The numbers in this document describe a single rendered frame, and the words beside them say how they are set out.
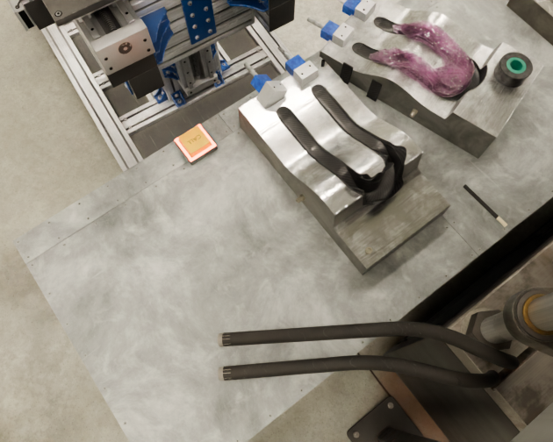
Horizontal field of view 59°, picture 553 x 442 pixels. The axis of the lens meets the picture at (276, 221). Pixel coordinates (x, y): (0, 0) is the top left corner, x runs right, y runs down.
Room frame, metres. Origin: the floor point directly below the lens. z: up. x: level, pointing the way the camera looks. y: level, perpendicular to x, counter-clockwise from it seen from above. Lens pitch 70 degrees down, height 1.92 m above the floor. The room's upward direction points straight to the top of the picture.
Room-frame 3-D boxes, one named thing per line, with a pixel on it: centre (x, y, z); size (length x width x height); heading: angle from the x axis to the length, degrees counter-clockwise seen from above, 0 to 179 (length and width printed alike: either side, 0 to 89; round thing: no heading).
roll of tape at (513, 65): (0.76, -0.58, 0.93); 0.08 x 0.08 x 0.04
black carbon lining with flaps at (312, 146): (0.57, -0.16, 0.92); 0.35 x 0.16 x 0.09; 37
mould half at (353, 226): (0.55, -0.16, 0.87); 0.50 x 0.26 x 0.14; 37
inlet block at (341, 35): (0.94, -0.14, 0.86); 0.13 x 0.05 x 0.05; 54
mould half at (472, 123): (0.83, -0.39, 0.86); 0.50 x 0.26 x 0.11; 54
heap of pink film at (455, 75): (0.83, -0.39, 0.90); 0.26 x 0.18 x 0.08; 54
